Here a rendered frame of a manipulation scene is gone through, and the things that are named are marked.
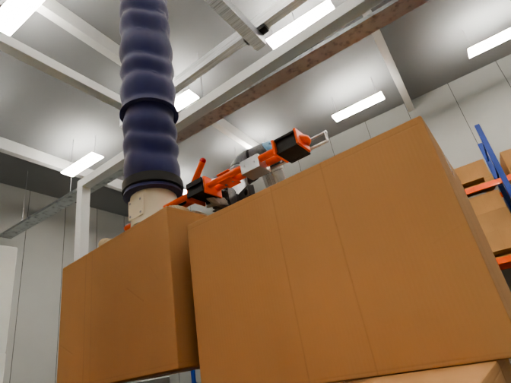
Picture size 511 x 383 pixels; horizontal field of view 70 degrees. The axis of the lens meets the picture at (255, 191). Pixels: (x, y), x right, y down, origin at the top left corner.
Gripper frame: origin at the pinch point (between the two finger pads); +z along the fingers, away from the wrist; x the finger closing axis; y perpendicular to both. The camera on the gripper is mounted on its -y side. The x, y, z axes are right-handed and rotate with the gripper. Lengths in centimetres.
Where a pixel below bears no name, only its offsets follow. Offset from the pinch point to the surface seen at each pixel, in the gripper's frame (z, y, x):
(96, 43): -169, 348, 479
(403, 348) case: 20, -52, -57
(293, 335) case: 20, -33, -51
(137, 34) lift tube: 11, 21, 81
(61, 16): -106, 342, 482
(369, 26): -341, -39, 347
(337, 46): -342, 12, 347
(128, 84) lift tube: 12, 26, 55
